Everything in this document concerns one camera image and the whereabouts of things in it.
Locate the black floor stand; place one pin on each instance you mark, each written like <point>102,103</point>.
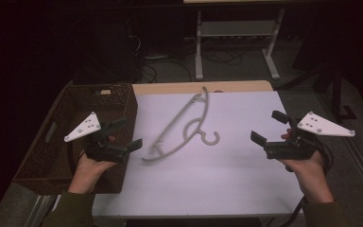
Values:
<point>337,94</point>

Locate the person's right hand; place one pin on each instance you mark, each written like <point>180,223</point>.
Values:
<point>308,176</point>

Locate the brown woven basket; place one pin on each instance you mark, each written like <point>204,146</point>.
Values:
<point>60,176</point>

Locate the grey plastic clothes hanger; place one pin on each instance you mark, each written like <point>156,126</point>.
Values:
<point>182,126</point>

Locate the white table mat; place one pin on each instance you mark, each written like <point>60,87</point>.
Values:
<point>220,176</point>

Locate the white metal desk frame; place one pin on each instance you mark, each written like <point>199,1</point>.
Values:
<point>238,29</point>

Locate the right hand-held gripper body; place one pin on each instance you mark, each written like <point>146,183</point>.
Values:
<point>296,148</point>

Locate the white power strip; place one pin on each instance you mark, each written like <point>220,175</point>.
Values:
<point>156,57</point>

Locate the person's left hand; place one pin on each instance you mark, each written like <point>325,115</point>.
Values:
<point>88,171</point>

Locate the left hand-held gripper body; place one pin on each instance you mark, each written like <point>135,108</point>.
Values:
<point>105,150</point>

